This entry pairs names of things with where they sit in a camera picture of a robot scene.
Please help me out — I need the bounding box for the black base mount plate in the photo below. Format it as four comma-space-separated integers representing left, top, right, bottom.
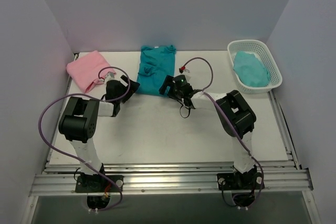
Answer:
75, 174, 124, 193
217, 173, 265, 190

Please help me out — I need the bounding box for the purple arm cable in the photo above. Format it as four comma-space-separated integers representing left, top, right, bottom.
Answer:
181, 57, 265, 208
38, 66, 132, 211

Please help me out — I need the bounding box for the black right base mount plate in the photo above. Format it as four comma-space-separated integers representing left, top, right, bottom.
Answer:
217, 173, 265, 190

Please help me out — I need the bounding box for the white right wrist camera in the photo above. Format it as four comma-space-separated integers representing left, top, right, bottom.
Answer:
178, 66, 190, 75

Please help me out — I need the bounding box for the white plastic basket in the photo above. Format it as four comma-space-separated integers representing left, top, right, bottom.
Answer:
227, 39, 282, 94

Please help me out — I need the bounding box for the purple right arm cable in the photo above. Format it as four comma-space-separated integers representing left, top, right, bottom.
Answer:
181, 57, 265, 208

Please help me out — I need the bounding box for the light green t shirt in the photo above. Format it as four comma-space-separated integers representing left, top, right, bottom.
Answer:
233, 51, 270, 88

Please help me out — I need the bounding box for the black right arm cable loop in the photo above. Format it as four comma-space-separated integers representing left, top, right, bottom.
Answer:
179, 102, 192, 120

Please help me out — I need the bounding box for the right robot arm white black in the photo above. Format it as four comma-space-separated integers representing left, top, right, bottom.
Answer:
159, 74, 257, 189

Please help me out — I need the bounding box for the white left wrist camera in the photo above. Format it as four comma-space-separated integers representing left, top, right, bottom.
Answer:
99, 71, 116, 82

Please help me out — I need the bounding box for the folded pink t shirt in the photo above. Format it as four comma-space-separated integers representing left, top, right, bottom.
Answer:
66, 51, 116, 93

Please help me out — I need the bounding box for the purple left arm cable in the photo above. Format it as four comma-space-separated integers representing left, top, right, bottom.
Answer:
38, 66, 132, 211

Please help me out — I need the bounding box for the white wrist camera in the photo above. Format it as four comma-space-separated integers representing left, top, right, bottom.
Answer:
178, 66, 190, 75
99, 71, 116, 82

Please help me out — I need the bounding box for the teal t shirt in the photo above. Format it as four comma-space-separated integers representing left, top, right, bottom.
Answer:
137, 45, 176, 96

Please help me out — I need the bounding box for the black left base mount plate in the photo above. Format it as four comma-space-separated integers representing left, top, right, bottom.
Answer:
75, 174, 124, 193

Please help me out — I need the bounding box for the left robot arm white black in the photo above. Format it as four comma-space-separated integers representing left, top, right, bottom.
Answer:
58, 75, 140, 192

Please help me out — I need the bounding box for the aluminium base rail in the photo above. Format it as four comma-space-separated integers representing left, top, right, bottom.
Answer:
30, 160, 313, 196

